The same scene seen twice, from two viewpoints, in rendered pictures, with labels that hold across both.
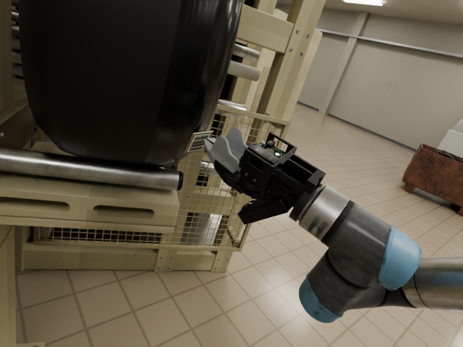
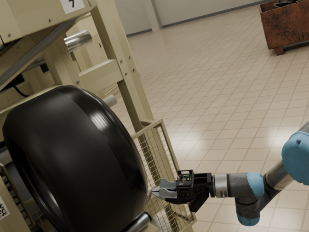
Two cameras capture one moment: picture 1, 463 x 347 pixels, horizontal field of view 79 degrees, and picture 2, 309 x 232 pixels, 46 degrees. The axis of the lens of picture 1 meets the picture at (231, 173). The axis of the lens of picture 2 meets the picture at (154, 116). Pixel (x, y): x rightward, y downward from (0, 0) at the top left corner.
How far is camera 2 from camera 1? 0.77 m
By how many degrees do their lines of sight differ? 8
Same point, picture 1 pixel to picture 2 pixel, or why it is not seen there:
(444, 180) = (297, 24)
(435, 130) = not seen: outside the picture
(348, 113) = (180, 12)
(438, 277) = (275, 176)
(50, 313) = not seen: outside the picture
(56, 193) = not seen: outside the picture
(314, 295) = (243, 217)
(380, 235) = (244, 181)
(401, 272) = (259, 188)
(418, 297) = (277, 187)
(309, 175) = (206, 178)
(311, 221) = (220, 194)
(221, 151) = (165, 193)
